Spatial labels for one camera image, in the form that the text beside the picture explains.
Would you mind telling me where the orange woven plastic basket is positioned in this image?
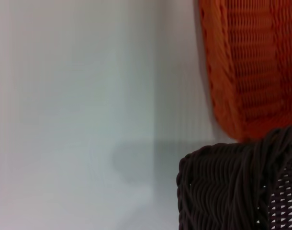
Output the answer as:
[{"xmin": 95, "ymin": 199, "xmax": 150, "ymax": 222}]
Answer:
[{"xmin": 199, "ymin": 0, "xmax": 292, "ymax": 142}]

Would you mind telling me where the dark brown woven basket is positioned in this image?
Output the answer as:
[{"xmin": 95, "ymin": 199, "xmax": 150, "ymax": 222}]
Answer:
[{"xmin": 176, "ymin": 124, "xmax": 292, "ymax": 230}]

